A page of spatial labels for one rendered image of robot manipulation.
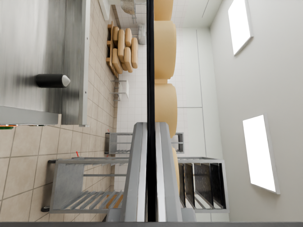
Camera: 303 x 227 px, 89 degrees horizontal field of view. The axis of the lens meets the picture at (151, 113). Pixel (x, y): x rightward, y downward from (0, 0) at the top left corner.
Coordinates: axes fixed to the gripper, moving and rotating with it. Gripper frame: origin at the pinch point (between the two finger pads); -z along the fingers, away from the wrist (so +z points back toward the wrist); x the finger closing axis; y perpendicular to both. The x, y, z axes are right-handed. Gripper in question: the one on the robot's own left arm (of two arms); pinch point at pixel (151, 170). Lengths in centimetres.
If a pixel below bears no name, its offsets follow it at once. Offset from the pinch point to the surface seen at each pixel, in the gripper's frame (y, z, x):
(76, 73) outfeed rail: -11.7, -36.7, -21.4
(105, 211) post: -156, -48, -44
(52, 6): 4, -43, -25
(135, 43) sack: -109, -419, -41
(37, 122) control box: -15.6, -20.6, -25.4
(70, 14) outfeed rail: 1, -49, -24
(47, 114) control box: -16.4, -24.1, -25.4
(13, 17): 3.3, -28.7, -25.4
